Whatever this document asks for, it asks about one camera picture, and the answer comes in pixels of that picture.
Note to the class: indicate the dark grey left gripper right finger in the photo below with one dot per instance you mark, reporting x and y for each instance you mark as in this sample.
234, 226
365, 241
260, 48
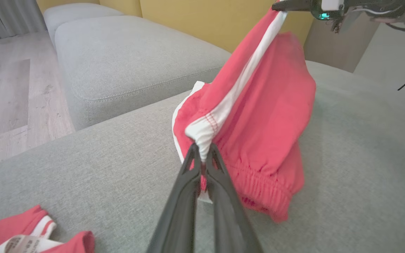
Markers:
229, 218

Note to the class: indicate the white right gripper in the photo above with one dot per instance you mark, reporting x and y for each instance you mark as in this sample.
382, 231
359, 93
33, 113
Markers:
330, 8

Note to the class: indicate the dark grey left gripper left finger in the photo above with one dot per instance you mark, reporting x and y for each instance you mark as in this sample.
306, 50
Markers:
178, 211

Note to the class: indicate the red shorts with white stripe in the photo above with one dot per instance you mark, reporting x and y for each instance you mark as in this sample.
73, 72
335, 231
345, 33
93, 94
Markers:
269, 116

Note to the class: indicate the red basketball jersey number 23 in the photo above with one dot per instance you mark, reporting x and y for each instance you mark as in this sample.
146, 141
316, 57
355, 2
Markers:
9, 232

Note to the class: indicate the tan sofa back cushion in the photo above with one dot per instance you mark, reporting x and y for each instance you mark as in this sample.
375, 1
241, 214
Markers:
336, 45

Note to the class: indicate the wide grey sofa seat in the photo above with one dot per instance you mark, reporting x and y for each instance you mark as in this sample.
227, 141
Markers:
83, 175

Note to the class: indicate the grey sofa back cushion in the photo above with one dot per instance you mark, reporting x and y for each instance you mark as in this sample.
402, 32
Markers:
392, 56

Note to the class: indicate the grey sofa seat cushion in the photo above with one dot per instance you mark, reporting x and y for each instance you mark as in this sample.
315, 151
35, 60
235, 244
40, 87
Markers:
128, 59

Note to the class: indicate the narrow yellow sofa backrest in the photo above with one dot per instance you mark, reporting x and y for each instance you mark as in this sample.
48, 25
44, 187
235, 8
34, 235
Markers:
121, 6

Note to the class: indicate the small grey sofa cushion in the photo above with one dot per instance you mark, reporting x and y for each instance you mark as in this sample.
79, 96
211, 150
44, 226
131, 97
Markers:
76, 14

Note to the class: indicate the grey pleated curtain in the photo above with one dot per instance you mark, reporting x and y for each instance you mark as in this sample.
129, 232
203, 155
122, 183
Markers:
5, 17

